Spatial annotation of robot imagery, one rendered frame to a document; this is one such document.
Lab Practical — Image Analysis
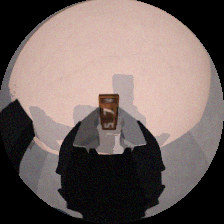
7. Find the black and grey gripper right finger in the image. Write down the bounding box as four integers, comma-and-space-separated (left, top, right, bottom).
117, 106, 165, 172

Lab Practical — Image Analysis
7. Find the brown rectangular tray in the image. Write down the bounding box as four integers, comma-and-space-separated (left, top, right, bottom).
98, 94, 119, 125

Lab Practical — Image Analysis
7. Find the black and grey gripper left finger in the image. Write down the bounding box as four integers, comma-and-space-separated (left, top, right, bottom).
56, 106, 101, 175

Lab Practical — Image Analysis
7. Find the brown cube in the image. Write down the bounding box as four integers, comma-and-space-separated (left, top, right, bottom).
101, 118, 117, 130
100, 98, 118, 118

